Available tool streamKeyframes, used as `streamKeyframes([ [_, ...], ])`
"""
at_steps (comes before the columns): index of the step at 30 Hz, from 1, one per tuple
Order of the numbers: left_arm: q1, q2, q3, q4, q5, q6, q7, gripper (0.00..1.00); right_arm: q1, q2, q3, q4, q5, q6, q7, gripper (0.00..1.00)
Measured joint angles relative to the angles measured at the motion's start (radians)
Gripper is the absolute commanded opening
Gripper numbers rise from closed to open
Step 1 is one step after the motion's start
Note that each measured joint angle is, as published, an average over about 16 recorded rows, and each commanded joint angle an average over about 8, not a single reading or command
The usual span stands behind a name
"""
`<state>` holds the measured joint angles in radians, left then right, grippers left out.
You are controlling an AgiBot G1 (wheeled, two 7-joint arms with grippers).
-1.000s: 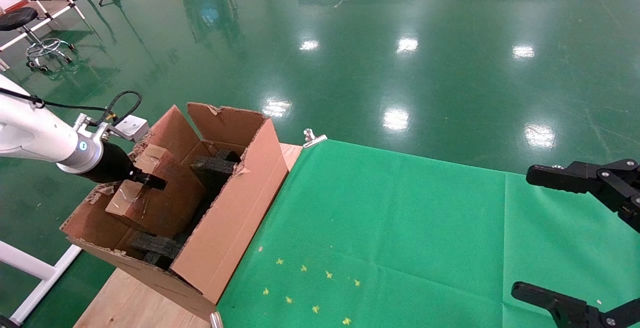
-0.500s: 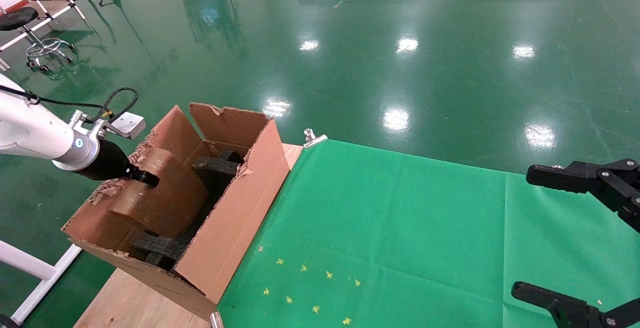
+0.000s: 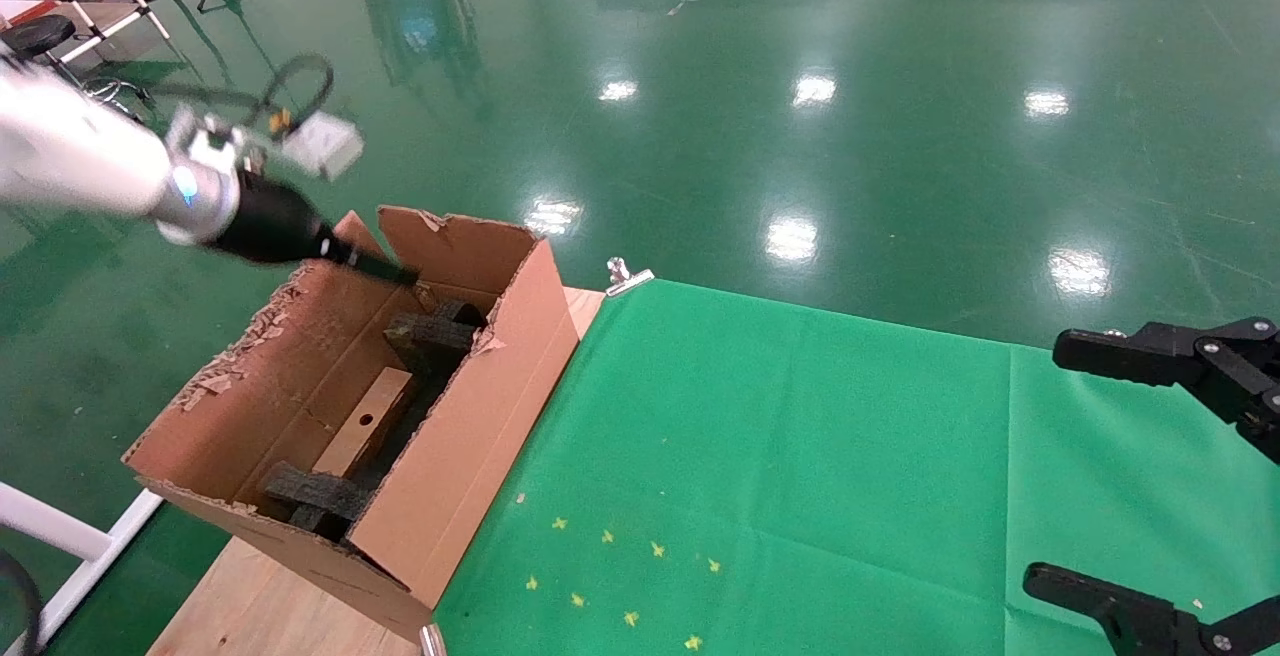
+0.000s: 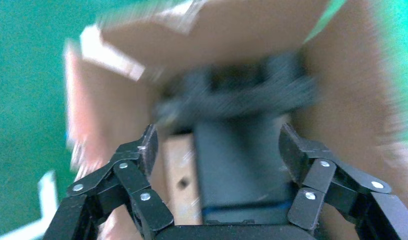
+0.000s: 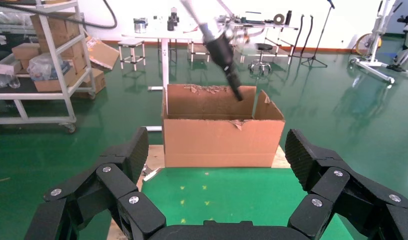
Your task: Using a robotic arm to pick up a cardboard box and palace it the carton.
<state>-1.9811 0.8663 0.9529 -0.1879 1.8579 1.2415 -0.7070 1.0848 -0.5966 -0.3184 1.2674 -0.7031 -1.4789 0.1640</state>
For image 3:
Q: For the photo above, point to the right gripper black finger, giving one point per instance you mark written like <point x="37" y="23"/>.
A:
<point x="1200" y="356"/>
<point x="1140" y="621"/>

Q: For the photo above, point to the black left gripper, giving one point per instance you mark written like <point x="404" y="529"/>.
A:
<point x="270" y="226"/>

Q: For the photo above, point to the brown wooden block with hole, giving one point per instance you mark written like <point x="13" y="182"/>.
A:
<point x="365" y="416"/>

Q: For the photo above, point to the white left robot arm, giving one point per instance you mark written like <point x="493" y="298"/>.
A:
<point x="80" y="161"/>

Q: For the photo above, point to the large open cardboard carton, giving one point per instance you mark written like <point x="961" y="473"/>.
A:
<point x="470" y="456"/>

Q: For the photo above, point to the green cloth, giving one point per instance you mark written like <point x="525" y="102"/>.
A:
<point x="900" y="496"/>

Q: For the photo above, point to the black round stool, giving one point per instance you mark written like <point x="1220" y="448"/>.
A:
<point x="35" y="36"/>

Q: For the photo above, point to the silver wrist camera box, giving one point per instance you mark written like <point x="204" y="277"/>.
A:
<point x="325" y="144"/>

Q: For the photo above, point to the white table leg frame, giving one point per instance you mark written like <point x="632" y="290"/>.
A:
<point x="60" y="534"/>

